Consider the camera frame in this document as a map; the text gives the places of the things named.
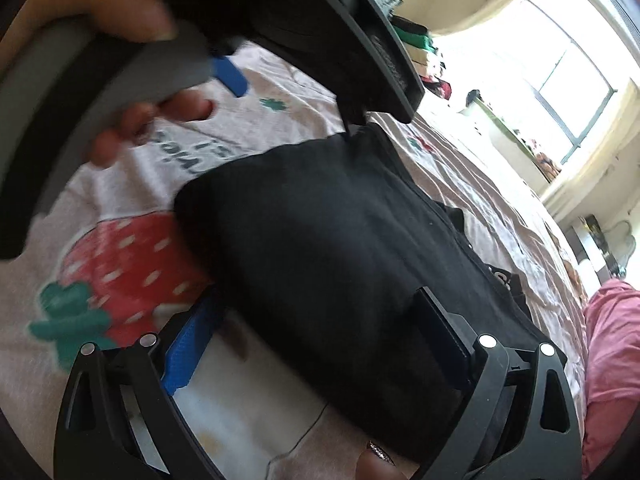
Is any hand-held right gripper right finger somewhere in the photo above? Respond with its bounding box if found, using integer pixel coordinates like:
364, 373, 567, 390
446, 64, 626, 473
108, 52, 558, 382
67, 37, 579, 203
410, 286, 583, 480

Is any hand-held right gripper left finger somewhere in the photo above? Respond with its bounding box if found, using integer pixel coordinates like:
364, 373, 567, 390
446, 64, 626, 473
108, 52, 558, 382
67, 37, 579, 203
52, 292, 236, 480

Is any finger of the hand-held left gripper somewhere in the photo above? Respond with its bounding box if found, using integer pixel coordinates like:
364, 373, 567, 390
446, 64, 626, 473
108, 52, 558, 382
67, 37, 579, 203
211, 56, 249, 99
337, 102, 369, 137

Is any black garment with orange trim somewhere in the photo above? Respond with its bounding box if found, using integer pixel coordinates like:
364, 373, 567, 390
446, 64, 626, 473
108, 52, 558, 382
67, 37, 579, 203
172, 124, 568, 463

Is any stack of folded clothes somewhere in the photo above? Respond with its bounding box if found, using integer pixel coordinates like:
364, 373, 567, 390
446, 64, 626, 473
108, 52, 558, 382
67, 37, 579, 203
389, 14, 453, 102

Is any black garment with print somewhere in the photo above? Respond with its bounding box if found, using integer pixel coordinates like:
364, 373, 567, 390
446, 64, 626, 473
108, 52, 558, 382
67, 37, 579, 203
434, 199, 537, 322

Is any printed white bed sheet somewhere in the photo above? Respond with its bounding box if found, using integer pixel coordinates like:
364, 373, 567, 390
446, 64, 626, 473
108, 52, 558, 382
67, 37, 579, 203
0, 42, 601, 480

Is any pink cloth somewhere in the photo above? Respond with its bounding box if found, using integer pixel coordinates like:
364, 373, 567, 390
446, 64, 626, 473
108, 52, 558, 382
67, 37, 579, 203
581, 279, 640, 467

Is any window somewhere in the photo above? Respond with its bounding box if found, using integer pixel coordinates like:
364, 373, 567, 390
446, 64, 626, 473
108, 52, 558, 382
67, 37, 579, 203
520, 0, 617, 167

